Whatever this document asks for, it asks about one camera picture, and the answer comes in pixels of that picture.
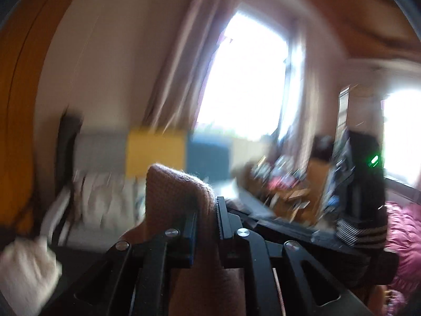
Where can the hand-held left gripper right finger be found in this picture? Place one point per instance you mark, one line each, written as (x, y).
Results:
(219, 223)

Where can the pink ruffled bed cover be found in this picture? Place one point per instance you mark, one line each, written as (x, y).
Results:
(404, 233)

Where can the bright side window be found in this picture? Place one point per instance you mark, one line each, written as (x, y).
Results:
(404, 138)

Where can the white cloth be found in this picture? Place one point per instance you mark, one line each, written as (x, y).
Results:
(26, 270)

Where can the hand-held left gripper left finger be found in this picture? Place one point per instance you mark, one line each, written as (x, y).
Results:
(194, 237)

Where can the wooden desk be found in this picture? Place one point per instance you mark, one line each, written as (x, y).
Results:
(279, 187)

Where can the grey yellow blue sofa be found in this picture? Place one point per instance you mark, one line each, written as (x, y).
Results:
(154, 151)

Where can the light wooden board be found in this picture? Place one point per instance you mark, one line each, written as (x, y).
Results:
(320, 177)

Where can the tiger print cushion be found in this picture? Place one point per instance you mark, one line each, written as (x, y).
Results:
(105, 200)

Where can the white metal pole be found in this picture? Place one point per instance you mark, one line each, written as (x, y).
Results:
(343, 105)

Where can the black padded backrest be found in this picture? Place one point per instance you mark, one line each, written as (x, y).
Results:
(69, 144)

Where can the pink patterned curtain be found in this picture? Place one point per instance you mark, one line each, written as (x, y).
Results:
(184, 72)

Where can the pink knitted sweater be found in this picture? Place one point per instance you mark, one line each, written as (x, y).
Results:
(177, 197)

